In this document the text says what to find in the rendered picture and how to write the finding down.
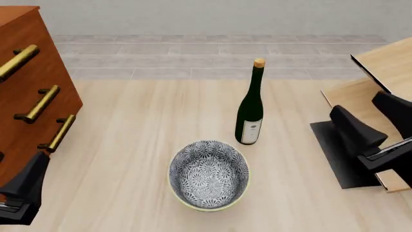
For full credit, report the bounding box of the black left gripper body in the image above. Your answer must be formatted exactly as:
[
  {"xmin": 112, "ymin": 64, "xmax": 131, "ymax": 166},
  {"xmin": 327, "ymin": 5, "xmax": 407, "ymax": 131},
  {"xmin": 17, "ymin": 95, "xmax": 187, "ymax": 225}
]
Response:
[{"xmin": 0, "ymin": 192, "xmax": 42, "ymax": 226}]

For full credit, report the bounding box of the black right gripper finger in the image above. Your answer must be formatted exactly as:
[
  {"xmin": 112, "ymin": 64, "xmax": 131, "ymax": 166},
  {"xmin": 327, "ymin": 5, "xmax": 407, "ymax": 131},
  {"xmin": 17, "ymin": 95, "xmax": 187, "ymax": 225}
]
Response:
[
  {"xmin": 371, "ymin": 90, "xmax": 412, "ymax": 141},
  {"xmin": 329, "ymin": 104, "xmax": 389, "ymax": 159}
]

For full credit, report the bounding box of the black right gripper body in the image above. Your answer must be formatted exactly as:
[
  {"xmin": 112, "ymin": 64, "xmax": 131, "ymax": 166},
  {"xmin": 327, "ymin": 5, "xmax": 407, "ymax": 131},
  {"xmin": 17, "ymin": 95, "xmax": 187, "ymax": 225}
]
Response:
[{"xmin": 357, "ymin": 135, "xmax": 412, "ymax": 176}]

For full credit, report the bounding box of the pale wood black wine rack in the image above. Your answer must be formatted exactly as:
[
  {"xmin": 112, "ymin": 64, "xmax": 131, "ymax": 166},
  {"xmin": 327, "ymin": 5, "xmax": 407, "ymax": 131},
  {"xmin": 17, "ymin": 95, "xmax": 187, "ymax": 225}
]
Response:
[{"xmin": 309, "ymin": 37, "xmax": 412, "ymax": 194}]

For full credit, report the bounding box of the dark green wine bottle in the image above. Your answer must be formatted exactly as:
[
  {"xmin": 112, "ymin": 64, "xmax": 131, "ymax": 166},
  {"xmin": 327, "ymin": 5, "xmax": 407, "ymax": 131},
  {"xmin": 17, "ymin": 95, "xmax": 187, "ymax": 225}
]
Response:
[{"xmin": 234, "ymin": 57, "xmax": 267, "ymax": 146}]

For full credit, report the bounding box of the red-brown wooden cabinet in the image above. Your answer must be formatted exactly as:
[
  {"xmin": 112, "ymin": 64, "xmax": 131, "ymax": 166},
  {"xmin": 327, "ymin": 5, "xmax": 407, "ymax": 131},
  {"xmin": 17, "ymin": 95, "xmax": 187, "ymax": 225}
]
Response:
[{"xmin": 0, "ymin": 6, "xmax": 84, "ymax": 188}]

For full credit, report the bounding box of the blue white patterned bowl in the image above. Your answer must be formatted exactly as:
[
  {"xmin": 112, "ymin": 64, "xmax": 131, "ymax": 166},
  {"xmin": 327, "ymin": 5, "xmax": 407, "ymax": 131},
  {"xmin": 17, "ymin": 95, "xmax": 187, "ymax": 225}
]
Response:
[{"xmin": 167, "ymin": 139, "xmax": 251, "ymax": 213}]

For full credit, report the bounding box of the short brass cabinet handle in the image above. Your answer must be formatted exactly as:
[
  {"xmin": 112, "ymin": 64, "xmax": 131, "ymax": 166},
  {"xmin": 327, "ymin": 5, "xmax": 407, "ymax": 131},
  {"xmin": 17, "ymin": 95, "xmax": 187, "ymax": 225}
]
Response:
[{"xmin": 37, "ymin": 114, "xmax": 77, "ymax": 153}]

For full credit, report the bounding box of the medium brass cabinet handle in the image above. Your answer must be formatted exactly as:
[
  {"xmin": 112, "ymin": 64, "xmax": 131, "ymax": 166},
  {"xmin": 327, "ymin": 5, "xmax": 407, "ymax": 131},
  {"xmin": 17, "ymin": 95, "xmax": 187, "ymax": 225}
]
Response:
[{"xmin": 13, "ymin": 84, "xmax": 61, "ymax": 124}]

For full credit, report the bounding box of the long brass cabinet handle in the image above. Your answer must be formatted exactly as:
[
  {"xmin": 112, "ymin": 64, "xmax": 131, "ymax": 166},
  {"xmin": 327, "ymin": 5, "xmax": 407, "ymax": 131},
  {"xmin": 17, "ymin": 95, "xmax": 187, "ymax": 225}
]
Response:
[{"xmin": 0, "ymin": 44, "xmax": 41, "ymax": 83}]

